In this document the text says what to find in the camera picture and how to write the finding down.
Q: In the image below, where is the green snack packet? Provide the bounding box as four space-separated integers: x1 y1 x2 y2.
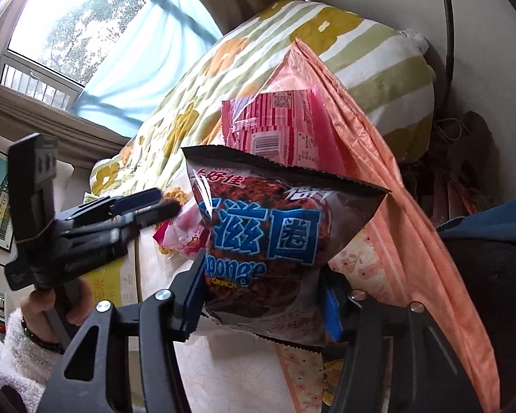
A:
322 359 349 406

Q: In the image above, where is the floral striped blanket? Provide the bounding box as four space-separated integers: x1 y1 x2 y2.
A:
90 0 435 207

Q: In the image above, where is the person's dark blue clothing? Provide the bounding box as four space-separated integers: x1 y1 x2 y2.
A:
436 204 516 409

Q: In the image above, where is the window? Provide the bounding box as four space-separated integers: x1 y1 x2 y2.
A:
0 0 168 108

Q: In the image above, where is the orange plastic bag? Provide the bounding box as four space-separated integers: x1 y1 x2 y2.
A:
267 39 499 409

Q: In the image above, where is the yellow ring snack packet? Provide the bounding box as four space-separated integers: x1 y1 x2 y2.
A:
160 185 191 208

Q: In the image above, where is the white floral table cloth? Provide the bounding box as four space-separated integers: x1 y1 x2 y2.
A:
138 224 392 413

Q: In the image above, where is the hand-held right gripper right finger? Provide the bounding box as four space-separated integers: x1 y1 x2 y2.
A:
324 284 484 413

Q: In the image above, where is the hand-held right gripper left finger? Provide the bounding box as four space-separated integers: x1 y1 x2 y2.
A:
34 258 207 413

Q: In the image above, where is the person's left hand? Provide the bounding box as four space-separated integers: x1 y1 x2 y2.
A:
21 282 93 345

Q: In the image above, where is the white plastic bag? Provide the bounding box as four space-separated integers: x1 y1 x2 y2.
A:
402 28 431 54

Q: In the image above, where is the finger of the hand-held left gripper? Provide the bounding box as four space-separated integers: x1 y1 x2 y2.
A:
120 202 182 242
112 188 163 215

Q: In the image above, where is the black curved pole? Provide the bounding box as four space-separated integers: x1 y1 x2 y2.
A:
438 0 457 91

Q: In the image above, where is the light blue cloth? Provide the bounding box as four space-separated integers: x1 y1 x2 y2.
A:
69 0 224 125

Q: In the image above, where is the pink white snack packet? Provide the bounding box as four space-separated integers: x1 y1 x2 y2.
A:
152 204 212 264

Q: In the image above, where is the cardboard box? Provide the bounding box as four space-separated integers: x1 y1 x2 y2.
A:
64 163 143 310

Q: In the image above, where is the dark bead bracelet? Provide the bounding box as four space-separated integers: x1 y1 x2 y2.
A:
21 315 65 353

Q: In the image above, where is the brown blue-print snack packet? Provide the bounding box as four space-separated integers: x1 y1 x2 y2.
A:
181 145 392 349

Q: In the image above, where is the person's left forearm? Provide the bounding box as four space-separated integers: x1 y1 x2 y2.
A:
0 310 65 409

